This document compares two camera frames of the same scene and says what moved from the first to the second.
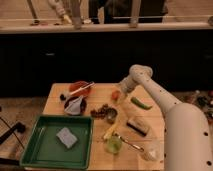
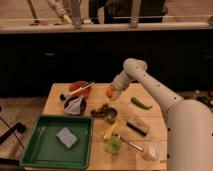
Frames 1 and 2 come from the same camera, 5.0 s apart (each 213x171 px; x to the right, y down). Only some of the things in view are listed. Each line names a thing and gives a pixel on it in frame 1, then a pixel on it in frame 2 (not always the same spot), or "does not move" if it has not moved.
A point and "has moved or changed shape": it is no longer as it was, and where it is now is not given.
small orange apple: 116,94 has moved or changed shape
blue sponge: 66,137 does not move
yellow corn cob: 111,129 does not move
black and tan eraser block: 138,126 does not move
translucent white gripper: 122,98 → 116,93
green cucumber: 140,103 does not move
